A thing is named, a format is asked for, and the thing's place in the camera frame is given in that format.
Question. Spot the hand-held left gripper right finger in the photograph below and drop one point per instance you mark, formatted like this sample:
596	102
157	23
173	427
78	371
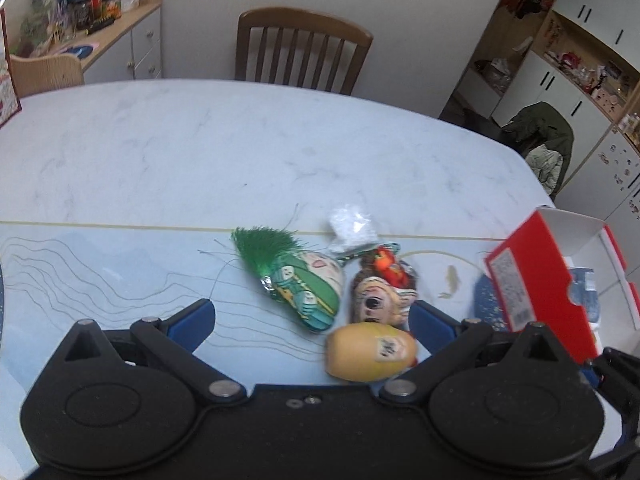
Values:
434	321

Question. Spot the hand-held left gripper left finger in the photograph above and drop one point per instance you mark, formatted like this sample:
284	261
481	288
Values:
192	321

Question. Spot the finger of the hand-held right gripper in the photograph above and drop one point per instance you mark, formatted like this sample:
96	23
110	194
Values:
617	370

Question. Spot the cartoon face doll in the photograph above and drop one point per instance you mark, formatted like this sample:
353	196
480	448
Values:
375	302

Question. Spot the yellow egg-shaped toy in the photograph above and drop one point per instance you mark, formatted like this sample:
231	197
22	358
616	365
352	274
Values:
365	352

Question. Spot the red shoe box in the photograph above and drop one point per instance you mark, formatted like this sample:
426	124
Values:
530	280

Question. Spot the green tasselled foil pouch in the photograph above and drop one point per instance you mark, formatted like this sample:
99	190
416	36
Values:
300	280

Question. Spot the clear plastic bag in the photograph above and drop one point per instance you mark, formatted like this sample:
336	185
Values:
352	227

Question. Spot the blue printed table mat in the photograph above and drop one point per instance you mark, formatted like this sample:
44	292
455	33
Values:
125	270

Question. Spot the white cabinet with stickers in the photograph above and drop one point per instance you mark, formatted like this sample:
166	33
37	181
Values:
610	175

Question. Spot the green jacket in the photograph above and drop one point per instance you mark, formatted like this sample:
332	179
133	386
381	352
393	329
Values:
542	135

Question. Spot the wicker chair back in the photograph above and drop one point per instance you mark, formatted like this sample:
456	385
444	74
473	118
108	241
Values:
47	72

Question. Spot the wooden white sideboard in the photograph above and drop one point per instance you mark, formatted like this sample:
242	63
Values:
140	35

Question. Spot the wooden slatted chair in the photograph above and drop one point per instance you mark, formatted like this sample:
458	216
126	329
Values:
300	20

